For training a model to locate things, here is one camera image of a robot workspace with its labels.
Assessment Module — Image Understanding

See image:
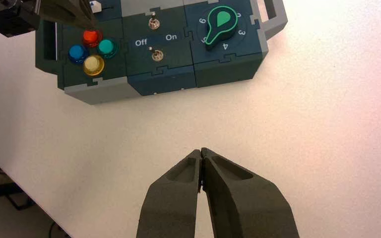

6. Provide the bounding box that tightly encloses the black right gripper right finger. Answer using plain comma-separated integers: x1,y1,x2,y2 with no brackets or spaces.
201,147,300,238

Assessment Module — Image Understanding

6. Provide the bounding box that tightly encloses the white slider knob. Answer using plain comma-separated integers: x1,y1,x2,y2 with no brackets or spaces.
90,0,103,14

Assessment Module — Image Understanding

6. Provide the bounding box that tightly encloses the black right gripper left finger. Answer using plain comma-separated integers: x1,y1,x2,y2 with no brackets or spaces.
136,149,202,238

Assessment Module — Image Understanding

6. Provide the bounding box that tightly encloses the green rotary knob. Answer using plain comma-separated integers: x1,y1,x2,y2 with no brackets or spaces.
204,5,239,51

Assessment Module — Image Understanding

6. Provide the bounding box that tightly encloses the blue push button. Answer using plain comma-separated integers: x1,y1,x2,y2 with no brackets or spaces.
67,45,89,64

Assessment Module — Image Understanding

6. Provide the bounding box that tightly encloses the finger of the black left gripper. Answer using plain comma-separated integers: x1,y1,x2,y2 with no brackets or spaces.
73,0,96,29
38,0,98,31

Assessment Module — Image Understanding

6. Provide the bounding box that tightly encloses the green push button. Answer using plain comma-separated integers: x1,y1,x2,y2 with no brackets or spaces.
97,39,119,60

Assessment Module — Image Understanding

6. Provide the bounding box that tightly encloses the metal toggle switch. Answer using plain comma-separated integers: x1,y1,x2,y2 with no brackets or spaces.
148,47,164,62
148,11,160,30

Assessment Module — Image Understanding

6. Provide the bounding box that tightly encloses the yellow push button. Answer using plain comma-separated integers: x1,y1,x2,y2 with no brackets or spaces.
82,54,105,77

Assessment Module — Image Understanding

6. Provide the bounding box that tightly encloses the dark teal control box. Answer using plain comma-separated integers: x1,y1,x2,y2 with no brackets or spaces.
35,0,288,106

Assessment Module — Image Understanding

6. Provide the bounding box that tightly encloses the black metal frame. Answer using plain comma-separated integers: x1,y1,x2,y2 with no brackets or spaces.
0,182,37,212

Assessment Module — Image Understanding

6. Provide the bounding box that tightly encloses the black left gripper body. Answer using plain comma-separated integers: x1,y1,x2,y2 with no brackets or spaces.
0,0,42,38

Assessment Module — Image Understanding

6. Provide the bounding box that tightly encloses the red push button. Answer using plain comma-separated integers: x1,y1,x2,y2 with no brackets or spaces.
82,29,103,48

